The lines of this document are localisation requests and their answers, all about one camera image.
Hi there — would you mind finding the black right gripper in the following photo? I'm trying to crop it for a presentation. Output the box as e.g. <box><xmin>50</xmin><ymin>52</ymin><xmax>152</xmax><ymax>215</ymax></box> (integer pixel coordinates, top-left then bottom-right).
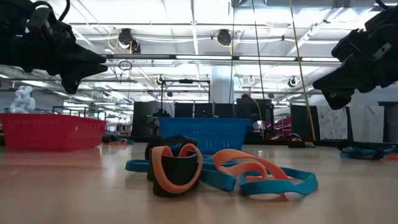
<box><xmin>312</xmin><ymin>29</ymin><xmax>398</xmax><ymax>110</ymax></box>

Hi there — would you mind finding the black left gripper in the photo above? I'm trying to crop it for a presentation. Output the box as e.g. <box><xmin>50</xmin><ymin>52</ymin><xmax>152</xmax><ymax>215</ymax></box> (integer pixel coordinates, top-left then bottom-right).
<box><xmin>0</xmin><ymin>21</ymin><xmax>109</xmax><ymax>95</ymax></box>

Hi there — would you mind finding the black wide rubber band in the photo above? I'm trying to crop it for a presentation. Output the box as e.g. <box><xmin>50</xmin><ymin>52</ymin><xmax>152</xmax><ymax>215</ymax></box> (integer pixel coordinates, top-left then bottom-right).
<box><xmin>350</xmin><ymin>150</ymin><xmax>386</xmax><ymax>161</ymax></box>
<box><xmin>148</xmin><ymin>148</ymin><xmax>201</xmax><ymax>198</ymax></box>
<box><xmin>144</xmin><ymin>134</ymin><xmax>199</xmax><ymax>160</ymax></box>
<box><xmin>287</xmin><ymin>133</ymin><xmax>307</xmax><ymax>149</ymax></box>

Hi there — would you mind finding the white patterned cloth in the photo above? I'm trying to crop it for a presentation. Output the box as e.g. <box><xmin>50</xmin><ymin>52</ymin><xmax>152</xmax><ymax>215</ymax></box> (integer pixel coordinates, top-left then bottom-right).
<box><xmin>317</xmin><ymin>105</ymin><xmax>348</xmax><ymax>141</ymax></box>

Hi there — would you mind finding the plain white cloth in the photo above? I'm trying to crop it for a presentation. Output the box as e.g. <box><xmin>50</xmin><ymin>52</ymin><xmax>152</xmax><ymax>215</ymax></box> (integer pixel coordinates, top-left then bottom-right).
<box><xmin>349</xmin><ymin>105</ymin><xmax>385</xmax><ymax>143</ymax></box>

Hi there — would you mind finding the red metal rack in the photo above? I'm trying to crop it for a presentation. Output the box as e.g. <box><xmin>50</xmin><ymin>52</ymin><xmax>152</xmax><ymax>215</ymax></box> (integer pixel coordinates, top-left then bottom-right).
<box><xmin>266</xmin><ymin>116</ymin><xmax>293</xmax><ymax>140</ymax></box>

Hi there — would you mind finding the white robot figure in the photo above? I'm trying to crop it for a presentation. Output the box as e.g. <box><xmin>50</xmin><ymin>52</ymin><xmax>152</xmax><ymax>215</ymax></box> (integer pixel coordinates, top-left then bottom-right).
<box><xmin>8</xmin><ymin>85</ymin><xmax>37</xmax><ymax>114</ymax></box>

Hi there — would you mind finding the red plastic basket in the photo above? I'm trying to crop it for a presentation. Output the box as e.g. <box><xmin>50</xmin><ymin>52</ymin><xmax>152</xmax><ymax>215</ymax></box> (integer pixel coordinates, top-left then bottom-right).
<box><xmin>0</xmin><ymin>113</ymin><xmax>108</xmax><ymax>152</ymax></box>

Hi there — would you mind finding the white building column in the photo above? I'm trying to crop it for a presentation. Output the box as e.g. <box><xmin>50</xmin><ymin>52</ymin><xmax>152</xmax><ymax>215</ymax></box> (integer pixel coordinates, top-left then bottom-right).
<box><xmin>210</xmin><ymin>64</ymin><xmax>234</xmax><ymax>104</ymax></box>

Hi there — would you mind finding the blue plastic basket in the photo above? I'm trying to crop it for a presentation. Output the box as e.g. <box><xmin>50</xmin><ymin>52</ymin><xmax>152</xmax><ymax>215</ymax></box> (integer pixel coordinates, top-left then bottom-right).
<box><xmin>158</xmin><ymin>117</ymin><xmax>252</xmax><ymax>156</ymax></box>

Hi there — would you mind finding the hanging black cable coil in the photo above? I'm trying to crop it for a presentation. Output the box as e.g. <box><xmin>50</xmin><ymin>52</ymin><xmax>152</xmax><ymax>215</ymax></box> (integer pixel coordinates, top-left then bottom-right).
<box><xmin>118</xmin><ymin>60</ymin><xmax>133</xmax><ymax>72</ymax></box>

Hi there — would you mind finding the yellow cable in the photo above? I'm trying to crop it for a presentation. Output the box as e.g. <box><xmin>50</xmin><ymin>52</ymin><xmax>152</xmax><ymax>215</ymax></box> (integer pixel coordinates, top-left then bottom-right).
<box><xmin>289</xmin><ymin>0</ymin><xmax>317</xmax><ymax>141</ymax></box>

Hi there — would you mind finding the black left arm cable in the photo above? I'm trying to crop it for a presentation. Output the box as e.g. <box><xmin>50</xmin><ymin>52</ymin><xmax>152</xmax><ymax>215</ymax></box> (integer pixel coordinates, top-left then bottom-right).
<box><xmin>32</xmin><ymin>0</ymin><xmax>72</xmax><ymax>22</ymax></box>

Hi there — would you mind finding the long black cable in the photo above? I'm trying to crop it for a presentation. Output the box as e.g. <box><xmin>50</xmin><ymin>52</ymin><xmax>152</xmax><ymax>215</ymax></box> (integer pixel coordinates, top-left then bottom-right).
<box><xmin>251</xmin><ymin>0</ymin><xmax>266</xmax><ymax>101</ymax></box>

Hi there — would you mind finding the black metal gantry frame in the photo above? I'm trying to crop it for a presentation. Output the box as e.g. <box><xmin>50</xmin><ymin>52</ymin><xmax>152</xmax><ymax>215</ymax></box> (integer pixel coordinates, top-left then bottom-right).
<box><xmin>159</xmin><ymin>78</ymin><xmax>211</xmax><ymax>119</ymax></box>

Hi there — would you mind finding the long ceiling light rail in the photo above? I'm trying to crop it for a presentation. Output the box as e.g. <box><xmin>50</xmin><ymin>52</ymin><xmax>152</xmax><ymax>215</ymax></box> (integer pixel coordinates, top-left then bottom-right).
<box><xmin>105</xmin><ymin>54</ymin><xmax>342</xmax><ymax>62</ymax></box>

